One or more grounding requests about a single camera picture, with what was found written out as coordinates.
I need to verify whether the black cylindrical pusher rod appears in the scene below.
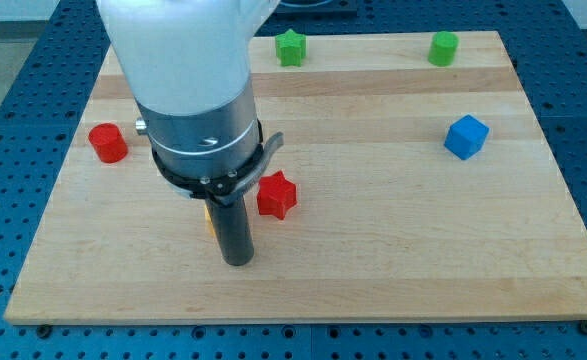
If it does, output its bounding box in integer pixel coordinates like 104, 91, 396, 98
205, 198, 254, 266

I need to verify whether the yellow hexagon block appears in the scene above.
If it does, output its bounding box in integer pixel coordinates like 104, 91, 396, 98
204, 206, 216, 237

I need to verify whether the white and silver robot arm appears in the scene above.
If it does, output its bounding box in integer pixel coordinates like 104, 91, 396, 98
97, 0, 283, 266

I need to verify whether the light wooden board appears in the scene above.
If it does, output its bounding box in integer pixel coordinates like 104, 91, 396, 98
5, 31, 587, 325

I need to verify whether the red star block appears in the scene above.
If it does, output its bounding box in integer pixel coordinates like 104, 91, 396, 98
256, 170, 298, 220

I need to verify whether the red cylinder block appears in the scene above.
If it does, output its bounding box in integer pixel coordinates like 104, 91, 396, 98
88, 123, 128, 163

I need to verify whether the green star block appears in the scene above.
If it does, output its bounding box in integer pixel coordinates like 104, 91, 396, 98
275, 29, 306, 67

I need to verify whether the blue cube block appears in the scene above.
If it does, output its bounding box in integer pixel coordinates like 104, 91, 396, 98
444, 115, 490, 160

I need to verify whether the green cylinder block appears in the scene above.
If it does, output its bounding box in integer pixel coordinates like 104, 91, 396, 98
427, 31, 459, 67

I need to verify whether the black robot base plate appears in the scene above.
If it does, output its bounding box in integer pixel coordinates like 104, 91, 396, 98
275, 0, 358, 16

